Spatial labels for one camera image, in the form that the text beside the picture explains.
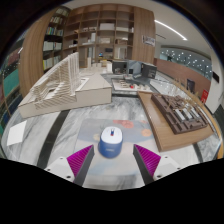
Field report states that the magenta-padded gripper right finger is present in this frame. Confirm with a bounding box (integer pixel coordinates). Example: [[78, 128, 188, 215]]
[[132, 143, 183, 186]]

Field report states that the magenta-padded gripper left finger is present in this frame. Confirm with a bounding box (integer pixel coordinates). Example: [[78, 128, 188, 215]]
[[44, 144, 96, 187]]

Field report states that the white and blue computer mouse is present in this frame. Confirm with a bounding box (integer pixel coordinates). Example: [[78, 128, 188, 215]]
[[97, 125, 124, 159]]

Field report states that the brown model on wooden board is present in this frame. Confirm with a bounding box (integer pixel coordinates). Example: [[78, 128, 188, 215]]
[[137, 90, 216, 153]]

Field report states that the beige architectural model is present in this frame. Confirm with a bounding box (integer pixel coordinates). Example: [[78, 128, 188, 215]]
[[18, 51, 113, 119]]

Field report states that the flat white architectural model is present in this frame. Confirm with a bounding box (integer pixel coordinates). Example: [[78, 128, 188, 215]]
[[111, 78, 152, 93]]

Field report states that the red standing sign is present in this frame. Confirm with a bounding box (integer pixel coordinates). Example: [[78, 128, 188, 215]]
[[200, 88, 210, 105]]

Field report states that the dark grey architectural model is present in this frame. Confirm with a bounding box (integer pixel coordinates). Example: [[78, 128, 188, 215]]
[[112, 59, 158, 80]]

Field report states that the bookshelf with teal books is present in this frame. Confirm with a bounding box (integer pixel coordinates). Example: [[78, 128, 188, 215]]
[[0, 46, 22, 136]]

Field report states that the long ceiling light strip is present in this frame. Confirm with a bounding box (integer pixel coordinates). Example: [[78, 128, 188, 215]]
[[153, 19, 189, 42]]

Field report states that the tall wooden shelf unit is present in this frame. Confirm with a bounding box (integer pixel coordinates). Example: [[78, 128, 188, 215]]
[[19, 3, 157, 98]]

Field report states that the small wall sign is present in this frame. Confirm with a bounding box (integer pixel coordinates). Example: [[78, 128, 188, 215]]
[[142, 34, 157, 47]]

